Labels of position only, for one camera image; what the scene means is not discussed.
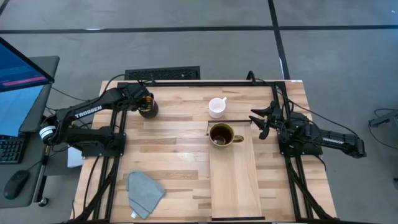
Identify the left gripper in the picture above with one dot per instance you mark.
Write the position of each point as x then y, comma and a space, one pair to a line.
135, 95

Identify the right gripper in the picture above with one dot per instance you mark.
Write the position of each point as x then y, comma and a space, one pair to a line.
276, 121

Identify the dark brown mug yellow inside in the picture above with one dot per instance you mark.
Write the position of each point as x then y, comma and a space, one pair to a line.
150, 112

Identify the large olive green mug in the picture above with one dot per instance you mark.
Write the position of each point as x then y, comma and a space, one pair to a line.
221, 135

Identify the white mug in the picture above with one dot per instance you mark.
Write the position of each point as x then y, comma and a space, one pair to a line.
216, 108

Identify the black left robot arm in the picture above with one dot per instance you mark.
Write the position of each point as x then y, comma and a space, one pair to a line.
88, 111

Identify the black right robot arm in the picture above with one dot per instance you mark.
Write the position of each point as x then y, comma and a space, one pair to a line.
335, 140

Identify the grey cloth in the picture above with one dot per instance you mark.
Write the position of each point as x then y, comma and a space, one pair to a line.
144, 193

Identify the white box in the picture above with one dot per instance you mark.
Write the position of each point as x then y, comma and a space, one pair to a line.
74, 157

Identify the grey computer desk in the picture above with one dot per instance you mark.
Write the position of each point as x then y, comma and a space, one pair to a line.
46, 67

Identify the computer monitor blue screen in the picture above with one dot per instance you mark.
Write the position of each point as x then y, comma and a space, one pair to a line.
18, 102

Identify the black desk caster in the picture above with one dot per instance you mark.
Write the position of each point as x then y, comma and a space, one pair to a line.
43, 202

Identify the black keyboard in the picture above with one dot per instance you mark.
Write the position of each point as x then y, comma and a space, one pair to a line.
11, 149

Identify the black computer mouse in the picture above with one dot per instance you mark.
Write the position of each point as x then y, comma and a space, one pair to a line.
15, 185

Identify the black aluminium table frame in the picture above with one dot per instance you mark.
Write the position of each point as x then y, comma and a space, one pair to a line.
199, 84

